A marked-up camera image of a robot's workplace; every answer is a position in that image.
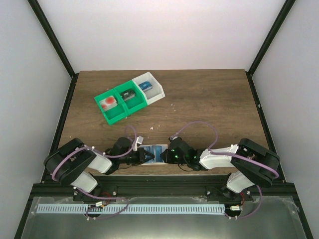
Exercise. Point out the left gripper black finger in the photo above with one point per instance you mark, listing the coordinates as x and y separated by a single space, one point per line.
147 154
149 160

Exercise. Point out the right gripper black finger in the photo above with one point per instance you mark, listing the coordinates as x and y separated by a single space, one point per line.
164 153
163 158

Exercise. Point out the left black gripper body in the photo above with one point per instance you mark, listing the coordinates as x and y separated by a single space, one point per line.
135 160

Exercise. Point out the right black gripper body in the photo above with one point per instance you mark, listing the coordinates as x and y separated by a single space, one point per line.
172 159

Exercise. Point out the blue credit card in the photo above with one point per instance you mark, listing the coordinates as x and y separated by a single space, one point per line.
148 148
158 149

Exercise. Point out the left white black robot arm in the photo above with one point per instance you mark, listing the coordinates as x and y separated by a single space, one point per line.
67 164

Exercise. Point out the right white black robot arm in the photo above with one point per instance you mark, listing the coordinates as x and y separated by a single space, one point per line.
255 164

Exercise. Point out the white red card stack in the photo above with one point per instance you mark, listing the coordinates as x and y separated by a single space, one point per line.
108 103

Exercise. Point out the black card stack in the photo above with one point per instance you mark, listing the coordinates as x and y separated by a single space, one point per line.
128 94

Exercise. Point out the blue card stack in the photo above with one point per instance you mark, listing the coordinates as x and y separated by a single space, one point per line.
145 86

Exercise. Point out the left green plastic bin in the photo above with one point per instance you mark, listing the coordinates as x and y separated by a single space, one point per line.
115 114

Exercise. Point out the green plastic bin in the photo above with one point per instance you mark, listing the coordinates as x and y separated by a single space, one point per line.
135 104
115 114

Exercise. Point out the middle green plastic bin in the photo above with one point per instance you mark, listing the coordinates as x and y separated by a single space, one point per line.
135 104

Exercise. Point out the white plastic bin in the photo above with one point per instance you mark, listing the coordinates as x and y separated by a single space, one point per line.
153 95

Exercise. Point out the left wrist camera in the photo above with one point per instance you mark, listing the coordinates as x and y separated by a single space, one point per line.
138 141

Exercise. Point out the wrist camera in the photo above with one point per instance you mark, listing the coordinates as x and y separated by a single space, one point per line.
173 137
138 141

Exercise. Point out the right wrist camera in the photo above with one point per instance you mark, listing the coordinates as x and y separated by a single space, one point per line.
173 137

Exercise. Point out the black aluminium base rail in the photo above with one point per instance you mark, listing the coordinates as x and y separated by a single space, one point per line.
213 187

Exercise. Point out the light blue slotted cable duct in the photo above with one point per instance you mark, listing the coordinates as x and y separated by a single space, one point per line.
202 209

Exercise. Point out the left black frame post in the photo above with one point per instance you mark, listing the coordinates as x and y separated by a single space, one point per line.
40 15

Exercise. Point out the black frame post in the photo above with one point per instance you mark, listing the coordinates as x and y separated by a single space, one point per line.
40 15
283 13

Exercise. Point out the right black frame post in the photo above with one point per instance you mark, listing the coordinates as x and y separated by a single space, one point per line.
283 13

